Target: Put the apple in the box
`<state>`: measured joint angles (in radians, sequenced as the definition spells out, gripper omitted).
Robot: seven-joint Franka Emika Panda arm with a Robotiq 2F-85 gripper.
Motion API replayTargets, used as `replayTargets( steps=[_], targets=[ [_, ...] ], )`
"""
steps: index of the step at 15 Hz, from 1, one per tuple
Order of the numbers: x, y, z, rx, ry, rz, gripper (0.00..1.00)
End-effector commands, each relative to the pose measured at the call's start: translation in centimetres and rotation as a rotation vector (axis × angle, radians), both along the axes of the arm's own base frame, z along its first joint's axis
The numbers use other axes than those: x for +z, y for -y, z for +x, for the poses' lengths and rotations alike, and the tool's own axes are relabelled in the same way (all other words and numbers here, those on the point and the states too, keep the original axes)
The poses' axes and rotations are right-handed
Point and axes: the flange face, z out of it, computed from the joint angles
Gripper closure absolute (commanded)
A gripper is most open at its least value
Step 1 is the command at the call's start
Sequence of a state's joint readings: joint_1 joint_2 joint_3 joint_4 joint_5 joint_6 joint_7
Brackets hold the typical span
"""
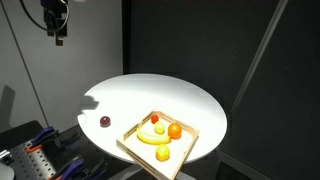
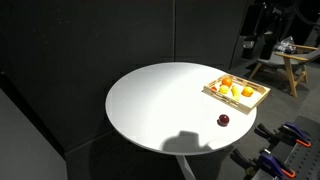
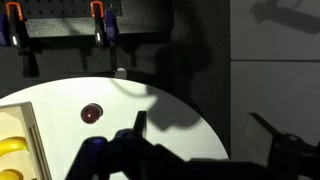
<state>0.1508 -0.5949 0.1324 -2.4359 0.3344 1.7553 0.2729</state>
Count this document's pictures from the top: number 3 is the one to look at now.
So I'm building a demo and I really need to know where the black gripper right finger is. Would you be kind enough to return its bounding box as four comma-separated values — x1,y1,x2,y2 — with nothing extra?
248,112,320,180

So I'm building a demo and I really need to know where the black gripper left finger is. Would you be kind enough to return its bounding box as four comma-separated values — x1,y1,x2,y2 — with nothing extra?
64,110,188,180

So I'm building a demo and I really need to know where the dark red apple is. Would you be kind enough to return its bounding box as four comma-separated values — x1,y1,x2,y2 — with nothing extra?
80,102,104,125

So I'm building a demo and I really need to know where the light wooden box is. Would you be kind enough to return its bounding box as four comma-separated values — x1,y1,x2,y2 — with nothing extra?
0,101,53,180

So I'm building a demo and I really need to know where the small white round knob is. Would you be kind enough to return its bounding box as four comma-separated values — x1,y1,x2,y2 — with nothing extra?
114,67,129,80

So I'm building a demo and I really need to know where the yellow banana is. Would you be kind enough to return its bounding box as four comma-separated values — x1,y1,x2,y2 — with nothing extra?
0,136,30,158

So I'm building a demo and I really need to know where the small yellowish green fruit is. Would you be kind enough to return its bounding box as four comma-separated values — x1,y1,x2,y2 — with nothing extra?
0,168,23,180

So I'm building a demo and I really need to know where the purple clamp with orange trigger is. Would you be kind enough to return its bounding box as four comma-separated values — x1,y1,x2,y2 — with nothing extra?
0,1,40,79
89,0,120,73

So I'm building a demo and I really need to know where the black perforated board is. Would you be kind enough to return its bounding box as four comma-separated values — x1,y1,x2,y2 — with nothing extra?
0,0,174,38

